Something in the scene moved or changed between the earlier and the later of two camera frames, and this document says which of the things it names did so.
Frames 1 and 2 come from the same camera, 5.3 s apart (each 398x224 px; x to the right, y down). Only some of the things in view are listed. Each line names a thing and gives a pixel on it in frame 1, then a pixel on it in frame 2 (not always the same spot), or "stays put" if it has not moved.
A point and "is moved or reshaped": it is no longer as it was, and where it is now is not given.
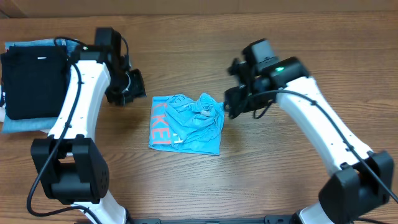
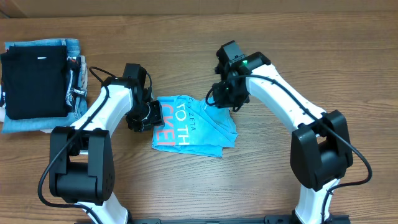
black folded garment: [35, 79] stays put
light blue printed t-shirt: [180, 123] is moved or reshaped
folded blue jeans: [27, 126] stays put
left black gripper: [138, 89] → [157, 119]
